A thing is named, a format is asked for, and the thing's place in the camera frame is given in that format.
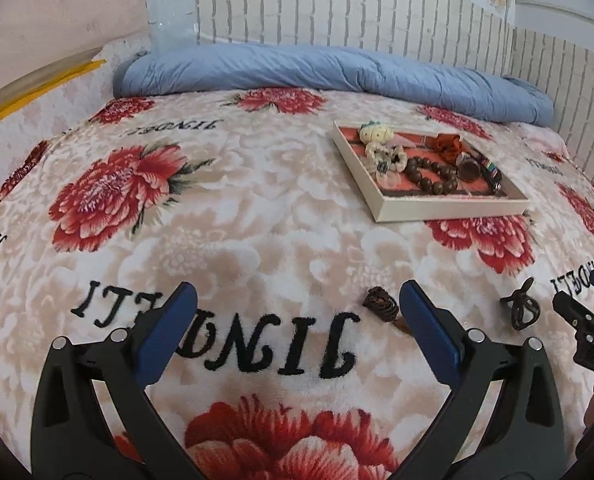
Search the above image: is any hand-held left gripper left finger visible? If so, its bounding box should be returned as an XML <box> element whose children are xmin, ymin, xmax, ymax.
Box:
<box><xmin>32</xmin><ymin>282</ymin><xmax>199</xmax><ymax>480</ymax></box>

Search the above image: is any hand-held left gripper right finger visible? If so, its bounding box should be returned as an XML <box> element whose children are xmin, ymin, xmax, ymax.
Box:
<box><xmin>399</xmin><ymin>280</ymin><xmax>565</xmax><ymax>480</ymax></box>

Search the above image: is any dark twisted hair clip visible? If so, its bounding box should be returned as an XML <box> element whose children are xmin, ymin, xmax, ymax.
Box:
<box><xmin>499</xmin><ymin>277</ymin><xmax>542</xmax><ymax>331</ymax></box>

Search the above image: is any brown hair tie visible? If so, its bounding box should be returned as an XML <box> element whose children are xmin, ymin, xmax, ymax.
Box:
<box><xmin>363</xmin><ymin>286</ymin><xmax>413</xmax><ymax>332</ymax></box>

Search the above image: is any cream tray box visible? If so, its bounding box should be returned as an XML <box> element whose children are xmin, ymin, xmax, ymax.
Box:
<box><xmin>332</xmin><ymin>119</ymin><xmax>530</xmax><ymax>223</ymax></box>

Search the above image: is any wooden bead bracelet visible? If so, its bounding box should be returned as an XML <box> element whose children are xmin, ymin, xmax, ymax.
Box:
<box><xmin>404</xmin><ymin>156</ymin><xmax>458</xmax><ymax>196</ymax></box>

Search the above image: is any colourful striped hair claw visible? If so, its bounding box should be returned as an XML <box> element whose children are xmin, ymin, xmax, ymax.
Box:
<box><xmin>479</xmin><ymin>157</ymin><xmax>504</xmax><ymax>193</ymax></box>

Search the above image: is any cream scrunchie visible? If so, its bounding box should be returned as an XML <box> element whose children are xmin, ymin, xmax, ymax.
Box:
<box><xmin>367</xmin><ymin>142</ymin><xmax>410</xmax><ymax>167</ymax></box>

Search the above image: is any floral plush blanket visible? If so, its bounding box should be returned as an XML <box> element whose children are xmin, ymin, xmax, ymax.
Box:
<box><xmin>0</xmin><ymin>85</ymin><xmax>594</xmax><ymax>480</ymax></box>

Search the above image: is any red scrunchie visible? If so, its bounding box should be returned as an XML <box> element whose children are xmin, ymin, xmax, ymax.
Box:
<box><xmin>431</xmin><ymin>132</ymin><xmax>465</xmax><ymax>155</ymax></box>

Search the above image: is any cream flower hair ornament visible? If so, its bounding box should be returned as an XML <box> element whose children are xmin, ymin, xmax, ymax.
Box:
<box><xmin>359</xmin><ymin>121</ymin><xmax>394</xmax><ymax>146</ymax></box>

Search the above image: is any blue quilt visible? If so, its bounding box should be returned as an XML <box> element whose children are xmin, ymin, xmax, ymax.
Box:
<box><xmin>113</xmin><ymin>42</ymin><xmax>555</xmax><ymax>128</ymax></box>

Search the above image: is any clear plastic sheet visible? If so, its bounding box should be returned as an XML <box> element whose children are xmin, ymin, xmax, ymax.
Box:
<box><xmin>144</xmin><ymin>0</ymin><xmax>200</xmax><ymax>53</ymax></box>

